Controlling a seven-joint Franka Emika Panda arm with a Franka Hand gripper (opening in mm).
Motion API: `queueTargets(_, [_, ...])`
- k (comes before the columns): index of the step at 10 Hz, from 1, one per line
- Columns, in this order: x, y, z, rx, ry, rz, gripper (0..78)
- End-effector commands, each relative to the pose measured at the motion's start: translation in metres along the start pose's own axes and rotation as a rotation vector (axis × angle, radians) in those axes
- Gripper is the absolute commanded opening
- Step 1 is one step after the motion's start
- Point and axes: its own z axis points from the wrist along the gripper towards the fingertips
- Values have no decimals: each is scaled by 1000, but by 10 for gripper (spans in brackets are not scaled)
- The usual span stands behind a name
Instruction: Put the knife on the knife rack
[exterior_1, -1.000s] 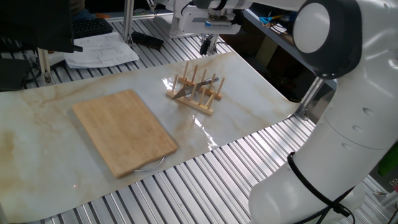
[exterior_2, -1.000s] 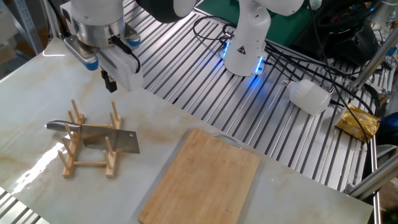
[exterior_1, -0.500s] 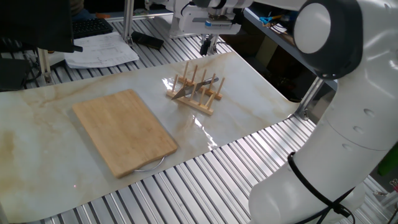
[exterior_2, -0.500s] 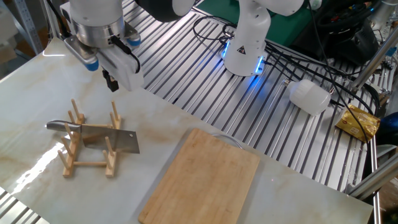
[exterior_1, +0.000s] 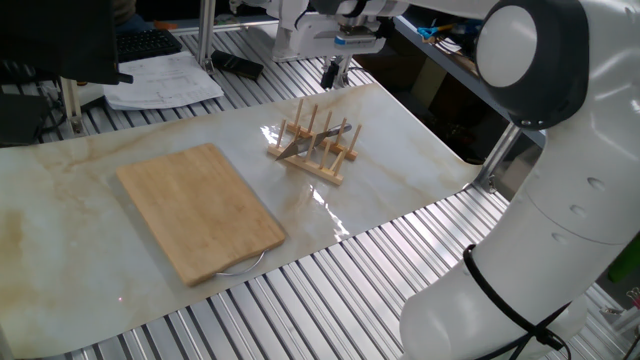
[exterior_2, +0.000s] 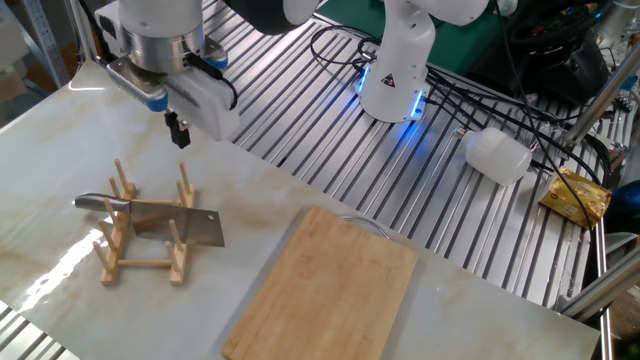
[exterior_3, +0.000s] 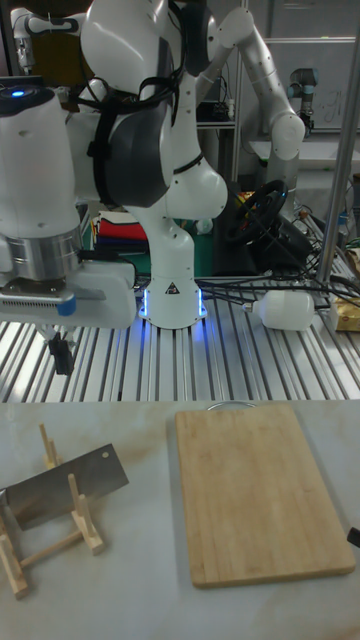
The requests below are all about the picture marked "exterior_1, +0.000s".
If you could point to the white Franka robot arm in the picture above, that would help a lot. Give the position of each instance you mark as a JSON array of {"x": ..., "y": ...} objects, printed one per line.
[{"x": 575, "y": 225}]

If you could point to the black flat phone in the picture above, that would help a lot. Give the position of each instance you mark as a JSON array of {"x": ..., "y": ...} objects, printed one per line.
[{"x": 237, "y": 65}]

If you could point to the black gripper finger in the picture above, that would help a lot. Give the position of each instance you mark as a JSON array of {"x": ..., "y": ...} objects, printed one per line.
[{"x": 329, "y": 75}]

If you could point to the black monitor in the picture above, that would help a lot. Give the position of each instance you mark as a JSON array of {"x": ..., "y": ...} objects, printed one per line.
[{"x": 55, "y": 40}]

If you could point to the aluminium frame post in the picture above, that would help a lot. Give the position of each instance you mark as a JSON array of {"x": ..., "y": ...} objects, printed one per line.
[
  {"x": 344, "y": 72},
  {"x": 206, "y": 30},
  {"x": 71, "y": 105},
  {"x": 497, "y": 155}
]

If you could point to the steel cleaver knife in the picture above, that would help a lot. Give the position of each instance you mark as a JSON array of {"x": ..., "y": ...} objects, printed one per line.
[{"x": 300, "y": 146}]

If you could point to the white printed paper sheets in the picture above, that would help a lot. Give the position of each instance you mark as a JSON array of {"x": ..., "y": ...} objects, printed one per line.
[{"x": 165, "y": 82}]

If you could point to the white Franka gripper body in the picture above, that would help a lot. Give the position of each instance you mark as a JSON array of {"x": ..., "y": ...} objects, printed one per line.
[{"x": 300, "y": 42}]

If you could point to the grey cluttered shelf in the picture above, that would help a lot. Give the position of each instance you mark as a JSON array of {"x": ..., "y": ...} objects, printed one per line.
[{"x": 450, "y": 62}]

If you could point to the black box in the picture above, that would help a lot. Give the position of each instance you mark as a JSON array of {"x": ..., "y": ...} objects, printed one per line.
[{"x": 20, "y": 120}]

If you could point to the wooden peg rack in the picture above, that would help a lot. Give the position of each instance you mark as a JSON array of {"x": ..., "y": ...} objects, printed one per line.
[{"x": 310, "y": 167}]

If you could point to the marble pattern table mat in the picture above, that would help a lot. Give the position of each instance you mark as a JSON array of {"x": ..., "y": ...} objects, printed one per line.
[{"x": 75, "y": 225}]

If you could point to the black keyboard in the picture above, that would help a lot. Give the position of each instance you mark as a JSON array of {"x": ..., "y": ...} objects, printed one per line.
[{"x": 147, "y": 44}]

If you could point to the green box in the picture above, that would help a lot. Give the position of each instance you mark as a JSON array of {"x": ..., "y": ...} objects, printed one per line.
[{"x": 627, "y": 260}]

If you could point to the wooden cutting board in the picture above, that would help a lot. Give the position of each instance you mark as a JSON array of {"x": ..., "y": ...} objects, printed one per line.
[{"x": 200, "y": 220}]

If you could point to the small orange object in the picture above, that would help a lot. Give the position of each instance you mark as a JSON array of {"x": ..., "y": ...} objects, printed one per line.
[{"x": 166, "y": 25}]

